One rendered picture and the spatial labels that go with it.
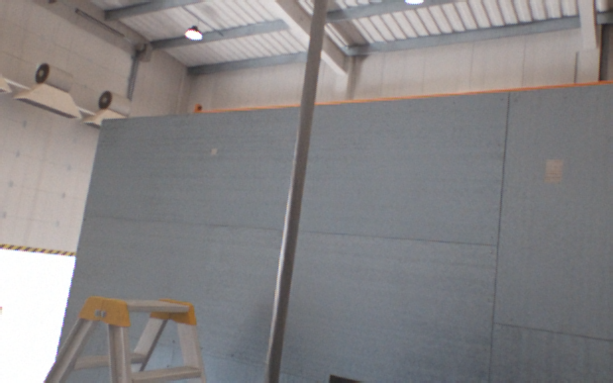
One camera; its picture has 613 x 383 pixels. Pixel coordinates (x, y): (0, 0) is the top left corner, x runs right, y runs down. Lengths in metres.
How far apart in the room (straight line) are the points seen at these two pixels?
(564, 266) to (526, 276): 0.12
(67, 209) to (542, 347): 11.71
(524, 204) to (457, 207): 0.22
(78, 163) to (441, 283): 11.54
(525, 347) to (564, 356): 0.11
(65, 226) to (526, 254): 11.63
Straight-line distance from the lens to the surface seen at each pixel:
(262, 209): 2.32
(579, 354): 1.87
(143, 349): 2.20
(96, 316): 1.89
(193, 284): 2.52
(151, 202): 2.79
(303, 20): 11.26
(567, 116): 1.97
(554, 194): 1.91
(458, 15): 11.32
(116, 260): 2.91
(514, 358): 1.89
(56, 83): 11.90
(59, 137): 12.75
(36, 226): 12.49
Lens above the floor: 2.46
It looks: 9 degrees up
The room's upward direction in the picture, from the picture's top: 7 degrees clockwise
